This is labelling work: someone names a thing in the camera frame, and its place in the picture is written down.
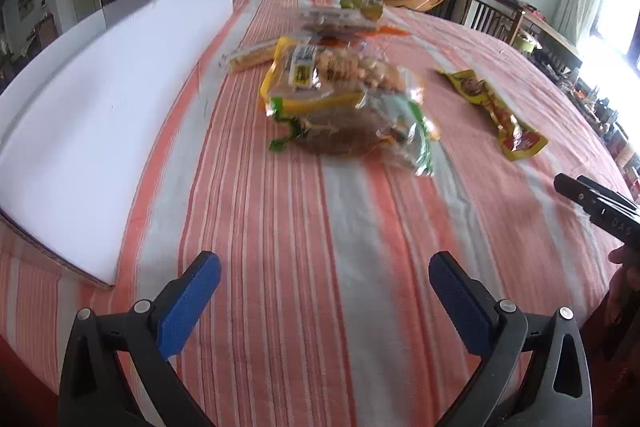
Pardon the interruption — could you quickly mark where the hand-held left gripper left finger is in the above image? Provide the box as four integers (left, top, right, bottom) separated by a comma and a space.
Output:
59, 250, 222, 427

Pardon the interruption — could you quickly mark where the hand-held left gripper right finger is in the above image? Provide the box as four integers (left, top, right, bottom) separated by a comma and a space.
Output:
428, 250, 594, 427

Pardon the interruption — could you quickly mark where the white foam board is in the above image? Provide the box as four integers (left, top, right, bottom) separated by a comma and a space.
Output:
0, 0, 236, 292

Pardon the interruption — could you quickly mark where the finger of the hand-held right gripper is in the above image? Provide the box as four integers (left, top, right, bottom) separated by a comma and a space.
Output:
577, 175, 640, 219
553, 173, 640, 249

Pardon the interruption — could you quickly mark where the dark wooden chair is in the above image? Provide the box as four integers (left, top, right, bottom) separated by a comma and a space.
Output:
462, 0, 527, 46

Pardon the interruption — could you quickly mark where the yellow red long snack packet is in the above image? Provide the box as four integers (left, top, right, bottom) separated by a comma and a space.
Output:
434, 68, 549, 162

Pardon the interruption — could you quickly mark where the orange long snack packet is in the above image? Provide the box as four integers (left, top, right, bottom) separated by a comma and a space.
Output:
219, 41, 281, 74

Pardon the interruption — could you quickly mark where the bright window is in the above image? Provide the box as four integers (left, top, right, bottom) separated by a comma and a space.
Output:
580, 0, 640, 70

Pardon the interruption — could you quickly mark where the person's right hand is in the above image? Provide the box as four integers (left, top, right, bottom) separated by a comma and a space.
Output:
604, 245, 640, 327

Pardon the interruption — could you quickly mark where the orange striped tablecloth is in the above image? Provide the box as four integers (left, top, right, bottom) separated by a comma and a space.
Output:
0, 0, 636, 427

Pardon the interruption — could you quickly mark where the yellow green snack bag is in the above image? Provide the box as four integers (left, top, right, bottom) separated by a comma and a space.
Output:
340, 0, 385, 20

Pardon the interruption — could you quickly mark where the green brown snack packet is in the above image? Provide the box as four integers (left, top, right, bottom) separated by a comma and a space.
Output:
267, 93, 442, 178

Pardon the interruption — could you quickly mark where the clear packet with orange edge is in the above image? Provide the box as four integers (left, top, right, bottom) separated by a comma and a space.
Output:
300, 19, 412, 51

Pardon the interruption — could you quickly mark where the yellow peanut snack packet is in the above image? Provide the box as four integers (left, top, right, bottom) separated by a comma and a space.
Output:
259, 36, 426, 114

